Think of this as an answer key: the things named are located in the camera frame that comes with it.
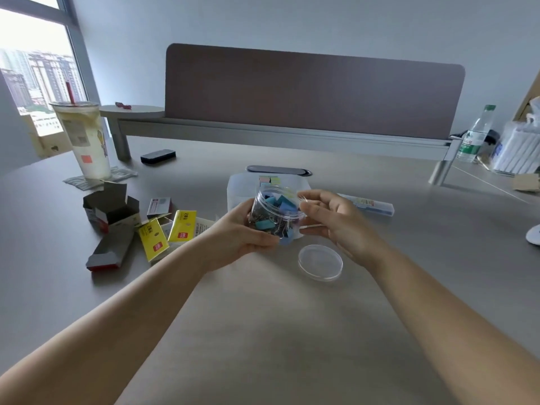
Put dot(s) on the person's right hand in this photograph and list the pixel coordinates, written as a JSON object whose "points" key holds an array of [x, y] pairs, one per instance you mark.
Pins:
{"points": [[346, 225]]}

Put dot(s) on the person's left hand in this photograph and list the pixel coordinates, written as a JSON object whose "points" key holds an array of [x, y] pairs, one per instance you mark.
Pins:
{"points": [[230, 242]]}

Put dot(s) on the person's left thumb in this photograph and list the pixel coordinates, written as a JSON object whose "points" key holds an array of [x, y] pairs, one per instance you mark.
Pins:
{"points": [[261, 245]]}

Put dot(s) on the person's right thumb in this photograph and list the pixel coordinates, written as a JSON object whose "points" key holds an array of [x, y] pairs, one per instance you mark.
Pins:
{"points": [[313, 212]]}

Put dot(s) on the clear plastic jar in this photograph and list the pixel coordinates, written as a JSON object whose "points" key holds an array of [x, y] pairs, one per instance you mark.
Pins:
{"points": [[276, 212]]}

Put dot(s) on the person's right forearm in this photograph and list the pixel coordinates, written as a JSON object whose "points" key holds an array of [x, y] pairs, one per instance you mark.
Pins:
{"points": [[455, 333]]}

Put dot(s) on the person's left forearm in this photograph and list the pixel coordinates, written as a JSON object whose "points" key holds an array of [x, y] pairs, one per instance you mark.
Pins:
{"points": [[109, 324]]}

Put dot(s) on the pile of colourful binder clips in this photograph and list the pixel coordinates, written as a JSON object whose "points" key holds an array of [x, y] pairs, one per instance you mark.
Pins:
{"points": [[274, 215]]}

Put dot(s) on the clear round jar lid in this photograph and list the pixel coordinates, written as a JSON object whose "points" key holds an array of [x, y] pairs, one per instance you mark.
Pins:
{"points": [[320, 263]]}

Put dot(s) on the pastel sticky note pad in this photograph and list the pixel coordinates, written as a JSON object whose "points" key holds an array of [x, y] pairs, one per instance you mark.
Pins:
{"points": [[269, 180]]}

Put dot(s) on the translucent plastic storage box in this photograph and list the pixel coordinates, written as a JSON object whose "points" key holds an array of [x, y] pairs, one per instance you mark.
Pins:
{"points": [[240, 193]]}

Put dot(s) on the white printed leaflet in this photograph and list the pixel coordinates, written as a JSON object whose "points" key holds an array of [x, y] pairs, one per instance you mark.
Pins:
{"points": [[204, 226]]}

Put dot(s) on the clear slim plastic case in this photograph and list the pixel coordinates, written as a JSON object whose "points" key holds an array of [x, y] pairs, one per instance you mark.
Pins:
{"points": [[373, 204]]}

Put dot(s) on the grey metal desk shelf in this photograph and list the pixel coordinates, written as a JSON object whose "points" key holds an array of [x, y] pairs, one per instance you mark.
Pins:
{"points": [[295, 139]]}

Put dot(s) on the yellow paper packet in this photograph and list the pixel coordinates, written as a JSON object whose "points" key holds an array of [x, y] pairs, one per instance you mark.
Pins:
{"points": [[153, 240], [182, 225]]}

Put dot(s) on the small grey staple box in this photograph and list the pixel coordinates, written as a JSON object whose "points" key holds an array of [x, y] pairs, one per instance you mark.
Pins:
{"points": [[159, 207]]}

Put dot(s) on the brown desk divider panel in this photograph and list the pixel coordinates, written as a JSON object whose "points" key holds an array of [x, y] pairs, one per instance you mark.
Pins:
{"points": [[312, 90]]}

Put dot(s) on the small black box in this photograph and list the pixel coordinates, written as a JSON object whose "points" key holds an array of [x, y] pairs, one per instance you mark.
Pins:
{"points": [[158, 157]]}

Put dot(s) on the flat grey red carton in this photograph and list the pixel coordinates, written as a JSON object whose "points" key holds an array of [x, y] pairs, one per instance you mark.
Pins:
{"points": [[110, 248]]}

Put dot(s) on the open grey cardboard box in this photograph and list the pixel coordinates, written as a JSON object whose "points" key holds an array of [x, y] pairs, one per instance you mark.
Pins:
{"points": [[112, 208]]}

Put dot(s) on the clear green-capped water bottle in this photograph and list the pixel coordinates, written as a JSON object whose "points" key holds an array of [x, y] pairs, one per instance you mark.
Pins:
{"points": [[474, 137]]}

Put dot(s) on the round grey side shelf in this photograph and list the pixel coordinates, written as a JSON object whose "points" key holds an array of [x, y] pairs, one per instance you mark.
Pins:
{"points": [[133, 110]]}

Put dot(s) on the small red object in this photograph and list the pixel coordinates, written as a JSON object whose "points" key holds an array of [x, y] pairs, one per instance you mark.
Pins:
{"points": [[122, 105]]}

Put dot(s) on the plastic iced drink cup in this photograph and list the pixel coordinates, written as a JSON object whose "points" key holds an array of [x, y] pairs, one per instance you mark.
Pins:
{"points": [[86, 143]]}

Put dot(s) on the pack of white tubes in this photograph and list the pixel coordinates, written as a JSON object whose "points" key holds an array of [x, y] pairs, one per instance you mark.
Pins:
{"points": [[517, 149]]}

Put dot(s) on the brown cardboard piece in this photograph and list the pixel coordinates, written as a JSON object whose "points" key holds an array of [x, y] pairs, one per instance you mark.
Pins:
{"points": [[527, 183]]}

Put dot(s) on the white rounded object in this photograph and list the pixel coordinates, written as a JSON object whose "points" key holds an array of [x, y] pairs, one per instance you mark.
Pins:
{"points": [[534, 235]]}

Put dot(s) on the beige cardboard box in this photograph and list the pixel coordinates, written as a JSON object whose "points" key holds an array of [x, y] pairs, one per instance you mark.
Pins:
{"points": [[46, 141]]}

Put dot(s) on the clear plastic bag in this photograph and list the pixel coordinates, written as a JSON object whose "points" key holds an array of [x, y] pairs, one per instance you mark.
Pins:
{"points": [[534, 111]]}

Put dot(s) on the red drinking straw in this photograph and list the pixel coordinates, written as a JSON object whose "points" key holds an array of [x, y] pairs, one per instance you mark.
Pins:
{"points": [[70, 92]]}

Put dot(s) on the light wooden board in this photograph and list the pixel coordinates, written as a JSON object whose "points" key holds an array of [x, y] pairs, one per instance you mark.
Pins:
{"points": [[529, 94]]}

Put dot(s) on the grey window frame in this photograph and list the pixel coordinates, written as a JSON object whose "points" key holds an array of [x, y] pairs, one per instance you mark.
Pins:
{"points": [[78, 46]]}

